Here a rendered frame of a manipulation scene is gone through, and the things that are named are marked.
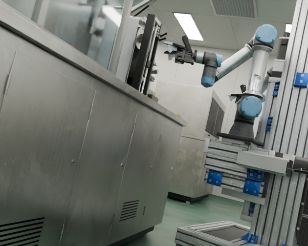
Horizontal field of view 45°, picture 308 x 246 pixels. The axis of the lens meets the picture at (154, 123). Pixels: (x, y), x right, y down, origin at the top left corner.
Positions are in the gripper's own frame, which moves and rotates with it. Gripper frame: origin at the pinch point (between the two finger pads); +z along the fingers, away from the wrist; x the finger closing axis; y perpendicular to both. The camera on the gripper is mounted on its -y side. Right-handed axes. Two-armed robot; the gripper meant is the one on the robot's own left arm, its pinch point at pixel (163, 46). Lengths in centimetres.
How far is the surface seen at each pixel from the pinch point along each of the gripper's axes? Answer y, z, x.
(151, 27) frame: -12.5, 10.5, 4.3
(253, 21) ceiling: -200, -79, 311
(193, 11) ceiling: -201, 11, 313
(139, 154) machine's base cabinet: 65, -1, 3
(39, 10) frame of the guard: 41, 25, -103
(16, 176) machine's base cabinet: 91, 21, -93
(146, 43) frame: -2.3, 10.9, 5.8
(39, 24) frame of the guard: 44, 25, -101
